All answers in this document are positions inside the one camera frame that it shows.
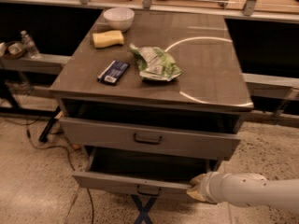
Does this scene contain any grey drawer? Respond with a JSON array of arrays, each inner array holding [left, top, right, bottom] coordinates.
[[60, 118, 240, 160], [73, 147, 217, 202]]

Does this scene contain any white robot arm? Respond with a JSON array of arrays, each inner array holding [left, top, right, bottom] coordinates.
[[187, 172, 299, 214]]

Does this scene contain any grey top drawer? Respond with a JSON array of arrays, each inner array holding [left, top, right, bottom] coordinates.
[[60, 118, 240, 160]]

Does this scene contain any grey drawer cabinet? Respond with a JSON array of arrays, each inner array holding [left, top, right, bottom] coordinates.
[[49, 8, 254, 173]]

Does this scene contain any grey side shelf right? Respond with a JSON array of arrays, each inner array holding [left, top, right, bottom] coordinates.
[[243, 73, 299, 101]]

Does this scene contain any grey side shelf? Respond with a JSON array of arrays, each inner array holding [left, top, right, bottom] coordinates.
[[243, 73, 299, 101], [0, 54, 70, 75]]

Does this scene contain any green chip bag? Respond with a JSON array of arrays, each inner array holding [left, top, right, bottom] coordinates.
[[129, 44, 182, 82]]

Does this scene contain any blue snack bar wrapper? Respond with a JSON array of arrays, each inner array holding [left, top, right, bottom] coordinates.
[[97, 60, 130, 86]]

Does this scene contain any yellow sponge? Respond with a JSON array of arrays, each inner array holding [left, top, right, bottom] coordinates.
[[93, 30, 124, 49]]

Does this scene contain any white bowl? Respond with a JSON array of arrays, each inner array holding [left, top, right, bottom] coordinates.
[[104, 7, 135, 32]]

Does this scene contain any grey side shelf left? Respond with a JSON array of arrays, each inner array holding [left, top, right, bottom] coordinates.
[[0, 54, 70, 75]]

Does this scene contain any clear plastic water bottle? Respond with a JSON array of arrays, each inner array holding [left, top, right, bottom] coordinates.
[[21, 30, 40, 59]]

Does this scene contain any dark bowl with items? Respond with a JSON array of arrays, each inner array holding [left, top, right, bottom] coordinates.
[[0, 41, 26, 60]]

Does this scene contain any black floor cable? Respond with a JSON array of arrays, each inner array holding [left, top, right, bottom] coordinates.
[[0, 87, 95, 224]]

